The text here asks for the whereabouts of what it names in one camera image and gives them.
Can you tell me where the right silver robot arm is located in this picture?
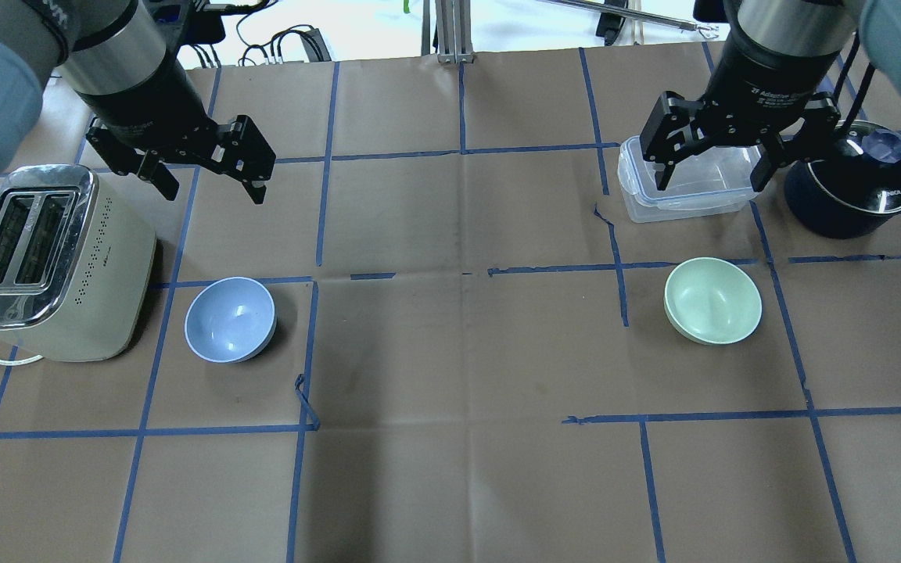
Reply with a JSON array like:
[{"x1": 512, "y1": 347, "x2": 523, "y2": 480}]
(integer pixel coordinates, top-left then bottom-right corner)
[{"x1": 640, "y1": 1, "x2": 901, "y2": 192}]

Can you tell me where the clear plastic food container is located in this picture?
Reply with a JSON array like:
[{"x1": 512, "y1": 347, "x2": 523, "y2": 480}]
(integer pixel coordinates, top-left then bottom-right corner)
[{"x1": 616, "y1": 135, "x2": 760, "y2": 224}]

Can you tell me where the metal reacher grabber tool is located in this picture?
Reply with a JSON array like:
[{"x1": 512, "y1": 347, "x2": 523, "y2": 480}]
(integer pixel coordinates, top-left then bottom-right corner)
[{"x1": 544, "y1": 0, "x2": 720, "y2": 40}]

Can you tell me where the cream two-slot toaster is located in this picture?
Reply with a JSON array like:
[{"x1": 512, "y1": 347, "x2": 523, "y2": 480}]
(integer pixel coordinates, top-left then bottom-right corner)
[{"x1": 0, "y1": 164, "x2": 157, "y2": 361}]

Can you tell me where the blue pot with glass lid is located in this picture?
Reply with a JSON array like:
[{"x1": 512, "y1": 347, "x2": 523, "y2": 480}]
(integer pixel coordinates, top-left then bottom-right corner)
[{"x1": 783, "y1": 119, "x2": 901, "y2": 239}]

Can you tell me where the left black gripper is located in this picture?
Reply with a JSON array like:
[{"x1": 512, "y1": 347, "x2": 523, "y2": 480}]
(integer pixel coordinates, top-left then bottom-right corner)
[{"x1": 76, "y1": 70, "x2": 276, "y2": 206}]

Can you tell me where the green bowl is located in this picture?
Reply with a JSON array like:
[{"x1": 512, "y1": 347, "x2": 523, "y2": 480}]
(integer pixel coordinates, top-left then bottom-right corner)
[{"x1": 662, "y1": 257, "x2": 764, "y2": 346}]

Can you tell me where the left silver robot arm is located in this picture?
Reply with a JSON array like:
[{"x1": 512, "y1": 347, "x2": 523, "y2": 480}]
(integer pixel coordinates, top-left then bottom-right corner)
[{"x1": 0, "y1": 1, "x2": 276, "y2": 204}]

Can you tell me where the aluminium frame post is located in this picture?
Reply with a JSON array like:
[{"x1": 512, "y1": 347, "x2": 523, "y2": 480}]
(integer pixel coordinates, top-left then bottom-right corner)
[{"x1": 421, "y1": 0, "x2": 475, "y2": 65}]

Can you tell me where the black cable bundle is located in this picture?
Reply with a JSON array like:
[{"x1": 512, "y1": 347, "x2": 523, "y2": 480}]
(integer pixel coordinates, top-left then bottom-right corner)
[{"x1": 235, "y1": 0, "x2": 334, "y2": 67}]

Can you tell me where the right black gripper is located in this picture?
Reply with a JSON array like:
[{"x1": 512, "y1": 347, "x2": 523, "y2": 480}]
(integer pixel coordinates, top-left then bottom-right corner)
[{"x1": 640, "y1": 31, "x2": 841, "y2": 192}]

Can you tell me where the blue bowl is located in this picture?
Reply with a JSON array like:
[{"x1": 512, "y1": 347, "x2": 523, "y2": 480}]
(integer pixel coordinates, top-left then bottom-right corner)
[{"x1": 185, "y1": 277, "x2": 278, "y2": 364}]

